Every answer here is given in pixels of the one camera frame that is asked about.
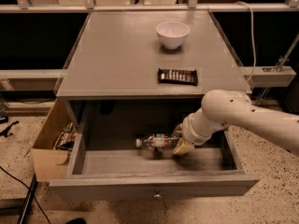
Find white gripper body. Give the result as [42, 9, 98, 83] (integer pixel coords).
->
[181, 109, 229, 146]

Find clear plastic water bottle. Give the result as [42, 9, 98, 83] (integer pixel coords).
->
[135, 133, 179, 152]

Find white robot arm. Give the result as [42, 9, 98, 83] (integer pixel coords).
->
[173, 90, 299, 156]

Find metal drawer knob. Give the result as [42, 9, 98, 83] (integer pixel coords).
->
[153, 189, 162, 200]

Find open grey top drawer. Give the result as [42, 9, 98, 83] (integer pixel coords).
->
[49, 103, 261, 203]

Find dark chocolate bar wrapper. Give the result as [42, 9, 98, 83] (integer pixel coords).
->
[158, 68, 198, 86]

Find grey wooden cabinet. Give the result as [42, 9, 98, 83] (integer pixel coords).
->
[57, 10, 250, 123]

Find white ceramic bowl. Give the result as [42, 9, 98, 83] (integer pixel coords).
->
[156, 21, 190, 49]

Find snack bags in box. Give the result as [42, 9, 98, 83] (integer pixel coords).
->
[54, 122, 77, 151]

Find brown cardboard box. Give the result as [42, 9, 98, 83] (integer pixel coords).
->
[31, 100, 74, 182]

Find black clamp on floor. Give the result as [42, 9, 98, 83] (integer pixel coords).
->
[0, 120, 19, 137]

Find black floor cable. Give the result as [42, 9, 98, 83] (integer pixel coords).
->
[0, 165, 52, 224]

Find aluminium frame rail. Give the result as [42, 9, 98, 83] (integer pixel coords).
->
[0, 3, 295, 13]

